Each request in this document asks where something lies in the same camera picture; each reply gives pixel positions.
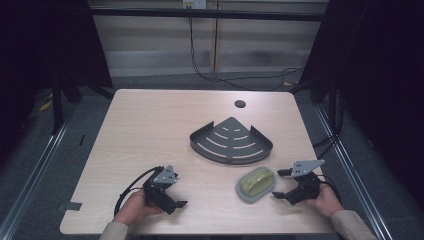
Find dark grey corner shelf rack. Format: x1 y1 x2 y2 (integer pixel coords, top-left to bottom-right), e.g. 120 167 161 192
189 116 274 166

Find left hand-held gripper cable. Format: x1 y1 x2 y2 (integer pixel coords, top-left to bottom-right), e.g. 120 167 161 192
113 166 158 218

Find white wall socket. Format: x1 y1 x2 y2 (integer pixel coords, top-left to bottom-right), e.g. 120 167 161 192
182 0 208 10

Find black horizontal frame bar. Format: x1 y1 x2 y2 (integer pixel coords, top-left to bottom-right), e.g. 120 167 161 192
89 7 330 23

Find grey tape strip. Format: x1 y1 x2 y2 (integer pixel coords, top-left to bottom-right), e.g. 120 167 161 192
56 201 83 213

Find right hand-held gripper cable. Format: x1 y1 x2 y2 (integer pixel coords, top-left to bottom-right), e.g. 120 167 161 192
316 174 343 205

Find aluminium floor rail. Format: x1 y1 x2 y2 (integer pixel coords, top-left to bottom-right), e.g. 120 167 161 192
0 105 78 240
314 105 395 240

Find hand-held gripper cable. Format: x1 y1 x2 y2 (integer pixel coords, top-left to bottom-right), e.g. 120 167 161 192
316 174 343 205
113 166 158 218

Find short black floor cables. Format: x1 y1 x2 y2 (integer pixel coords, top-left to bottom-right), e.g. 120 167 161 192
312 134 338 160

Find person's left hand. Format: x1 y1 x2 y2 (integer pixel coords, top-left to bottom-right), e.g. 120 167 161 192
112 189 165 227

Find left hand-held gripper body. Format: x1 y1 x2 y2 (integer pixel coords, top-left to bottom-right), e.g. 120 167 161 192
143 164 178 215

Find black curtain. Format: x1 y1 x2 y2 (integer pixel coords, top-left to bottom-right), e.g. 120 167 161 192
0 0 113 165
299 0 424 214

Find yellow soap bar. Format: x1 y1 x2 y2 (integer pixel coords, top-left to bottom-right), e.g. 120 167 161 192
239 167 275 197

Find person's right hand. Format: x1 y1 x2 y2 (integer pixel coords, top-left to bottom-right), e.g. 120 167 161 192
304 184 345 220

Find yellow floor scrap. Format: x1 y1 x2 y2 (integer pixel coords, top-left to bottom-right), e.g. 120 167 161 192
38 99 54 112

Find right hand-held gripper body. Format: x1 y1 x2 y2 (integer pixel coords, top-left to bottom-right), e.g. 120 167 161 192
286 159 326 206

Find long black floor cable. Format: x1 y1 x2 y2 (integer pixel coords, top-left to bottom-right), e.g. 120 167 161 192
188 17 305 92

